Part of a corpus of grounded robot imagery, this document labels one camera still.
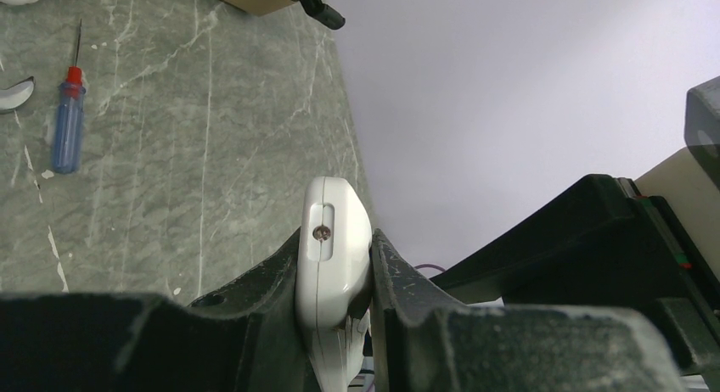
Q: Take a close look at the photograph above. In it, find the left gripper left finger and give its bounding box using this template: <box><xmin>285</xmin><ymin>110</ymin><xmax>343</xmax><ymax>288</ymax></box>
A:
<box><xmin>1</xmin><ymin>234</ymin><xmax>307</xmax><ymax>391</ymax></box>

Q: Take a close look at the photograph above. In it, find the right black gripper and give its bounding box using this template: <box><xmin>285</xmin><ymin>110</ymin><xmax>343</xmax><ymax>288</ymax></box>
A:
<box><xmin>431</xmin><ymin>174</ymin><xmax>719</xmax><ymax>378</ymax></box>

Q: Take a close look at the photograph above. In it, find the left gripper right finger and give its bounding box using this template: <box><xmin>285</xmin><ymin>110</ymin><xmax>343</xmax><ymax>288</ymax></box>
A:
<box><xmin>371</xmin><ymin>230</ymin><xmax>684</xmax><ymax>391</ymax></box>

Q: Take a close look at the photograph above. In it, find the white AC remote control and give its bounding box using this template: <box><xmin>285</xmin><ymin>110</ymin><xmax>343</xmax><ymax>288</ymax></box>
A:
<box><xmin>295</xmin><ymin>176</ymin><xmax>373</xmax><ymax>391</ymax></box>

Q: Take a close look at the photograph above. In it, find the blue red screwdriver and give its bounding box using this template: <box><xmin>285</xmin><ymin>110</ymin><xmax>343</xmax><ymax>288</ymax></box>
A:
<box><xmin>51</xmin><ymin>20</ymin><xmax>87</xmax><ymax>174</ymax></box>

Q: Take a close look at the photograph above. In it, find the silver combination wrench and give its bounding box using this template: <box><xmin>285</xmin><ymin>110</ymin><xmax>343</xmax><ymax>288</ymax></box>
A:
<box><xmin>0</xmin><ymin>76</ymin><xmax>36</xmax><ymax>113</ymax></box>

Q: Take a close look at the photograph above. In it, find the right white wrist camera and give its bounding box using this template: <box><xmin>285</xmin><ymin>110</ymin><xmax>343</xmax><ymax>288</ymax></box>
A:
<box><xmin>635</xmin><ymin>77</ymin><xmax>719</xmax><ymax>277</ymax></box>

